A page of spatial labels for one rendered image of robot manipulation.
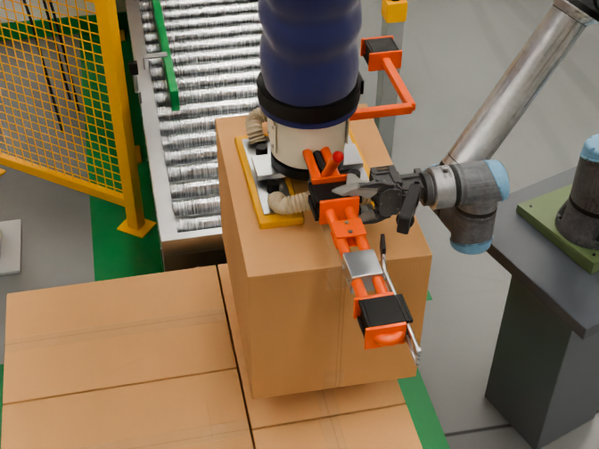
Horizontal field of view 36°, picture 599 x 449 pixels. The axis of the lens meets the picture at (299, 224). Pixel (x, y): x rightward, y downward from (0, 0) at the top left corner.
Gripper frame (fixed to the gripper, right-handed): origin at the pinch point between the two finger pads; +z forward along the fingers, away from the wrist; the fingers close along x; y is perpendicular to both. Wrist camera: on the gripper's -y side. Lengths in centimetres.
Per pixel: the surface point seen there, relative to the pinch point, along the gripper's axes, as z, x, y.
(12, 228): 91, -118, 148
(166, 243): 34, -60, 62
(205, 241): 23, -61, 63
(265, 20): 10.1, 30.1, 24.9
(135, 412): 47, -65, 8
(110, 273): 55, -120, 116
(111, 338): 52, -65, 34
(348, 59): -6.6, 21.8, 20.6
